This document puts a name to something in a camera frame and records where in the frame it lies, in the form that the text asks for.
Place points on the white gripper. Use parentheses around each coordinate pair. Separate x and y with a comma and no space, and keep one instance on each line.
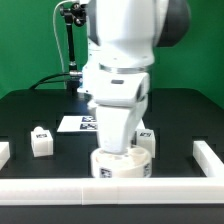
(115,141)

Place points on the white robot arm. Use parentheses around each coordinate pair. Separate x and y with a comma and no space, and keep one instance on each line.
(122,35)

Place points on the white marker sheet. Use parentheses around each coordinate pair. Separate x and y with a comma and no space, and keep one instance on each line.
(86,124)

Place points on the white left barrier block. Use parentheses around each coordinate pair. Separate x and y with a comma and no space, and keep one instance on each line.
(4,153)

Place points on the white front barrier wall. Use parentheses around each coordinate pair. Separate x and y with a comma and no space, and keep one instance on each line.
(107,191)

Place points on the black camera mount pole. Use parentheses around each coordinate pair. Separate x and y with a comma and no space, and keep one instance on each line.
(75,15)

